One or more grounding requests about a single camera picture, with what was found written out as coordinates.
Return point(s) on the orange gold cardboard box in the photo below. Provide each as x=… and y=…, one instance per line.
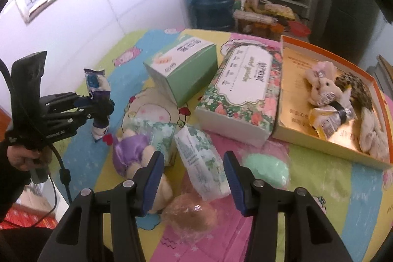
x=294, y=102

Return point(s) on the green white carton box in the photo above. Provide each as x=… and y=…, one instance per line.
x=184, y=74

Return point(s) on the red plastic basket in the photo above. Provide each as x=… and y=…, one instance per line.
x=299, y=28

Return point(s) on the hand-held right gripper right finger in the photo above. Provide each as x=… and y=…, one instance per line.
x=236, y=185

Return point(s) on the small yellow white packet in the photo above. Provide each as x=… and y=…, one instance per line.
x=328, y=122

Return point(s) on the leopard print scrunchie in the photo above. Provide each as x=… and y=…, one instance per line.
x=356, y=87

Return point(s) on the purple dress plush doll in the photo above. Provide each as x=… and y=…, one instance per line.
x=129, y=151

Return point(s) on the mint green puff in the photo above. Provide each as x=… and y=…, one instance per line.
x=267, y=170

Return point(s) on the floral tissue box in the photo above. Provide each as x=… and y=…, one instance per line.
x=245, y=81

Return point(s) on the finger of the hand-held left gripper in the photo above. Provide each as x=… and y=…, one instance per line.
x=64, y=99
x=76, y=119

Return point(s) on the beige puff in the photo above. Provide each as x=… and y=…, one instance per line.
x=190, y=216

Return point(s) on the floral pocket tissue pack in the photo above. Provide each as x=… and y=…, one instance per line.
x=159, y=136

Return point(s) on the small blue white packet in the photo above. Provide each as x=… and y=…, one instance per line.
x=98, y=84

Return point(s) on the pack of noodles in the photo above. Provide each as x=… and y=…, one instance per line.
x=253, y=16

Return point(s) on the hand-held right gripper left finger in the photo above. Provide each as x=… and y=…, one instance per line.
x=152, y=185

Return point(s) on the row of orange sauce jars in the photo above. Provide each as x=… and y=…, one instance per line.
x=261, y=28

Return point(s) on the bagged egg tray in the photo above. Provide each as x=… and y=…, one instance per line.
x=279, y=10

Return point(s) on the person's left hand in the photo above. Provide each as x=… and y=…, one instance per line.
x=21, y=156

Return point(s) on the white green tissue packet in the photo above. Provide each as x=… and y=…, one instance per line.
x=199, y=157

